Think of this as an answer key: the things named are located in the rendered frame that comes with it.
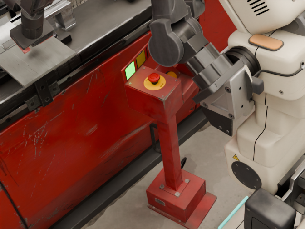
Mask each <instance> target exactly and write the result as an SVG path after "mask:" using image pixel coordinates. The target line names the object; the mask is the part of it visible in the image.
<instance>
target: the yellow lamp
mask: <svg viewBox="0 0 305 229"><path fill-rule="evenodd" d="M136 59H137V65H138V68H139V67H140V66H141V65H142V64H143V62H144V61H145V60H146V59H145V53H144V51H143V52H142V53H141V54H140V55H139V56H138V57H137V58H136Z"/></svg>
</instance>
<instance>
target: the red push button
mask: <svg viewBox="0 0 305 229"><path fill-rule="evenodd" d="M159 79H160V75H159V74H158V73H151V74H150V75H149V76H148V80H149V81H150V82H151V83H152V84H153V85H156V84H157V83H158V81H159Z"/></svg>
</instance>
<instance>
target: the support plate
mask: <svg viewBox="0 0 305 229"><path fill-rule="evenodd" d="M29 48H30V49H31V50H30V51H29V52H27V53H25V54H24V53H23V51H22V50H21V49H20V48H19V47H18V45H15V46H13V47H12V48H10V49H8V50H7V51H5V49H3V48H2V47H1V46H0V53H2V52H3V51H5V52H4V53H2V54H0V67H1V68H2V69H3V70H4V71H6V72H7V73H8V74H9V75H10V76H11V77H13V78H14V79H15V80H16V81H17V82H19V83H20V84H21V85H22V86H23V87H25V88H26V87H28V86H29V85H31V84H32V83H34V82H35V81H37V80H38V79H40V78H41V77H43V76H45V75H46V74H48V73H49V72H51V71H52V70H54V69H55V68H57V67H58V66H60V65H61V64H63V63H64V62H66V61H68V60H69V59H71V58H72V57H74V56H75V55H76V52H75V51H73V50H72V49H70V48H69V47H68V46H66V45H65V44H63V43H62V42H61V41H59V40H58V39H56V38H55V37H53V36H52V37H50V38H49V39H47V40H46V41H44V42H43V43H41V44H38V45H36V46H35V47H32V46H29Z"/></svg>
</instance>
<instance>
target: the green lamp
mask: <svg viewBox="0 0 305 229"><path fill-rule="evenodd" d="M125 71H126V76H127V79H129V78H130V77H131V75H132V74H133V73H134V72H135V68H134V62H132V63H131V64H130V65H129V67H128V68H127V69H126V70H125Z"/></svg>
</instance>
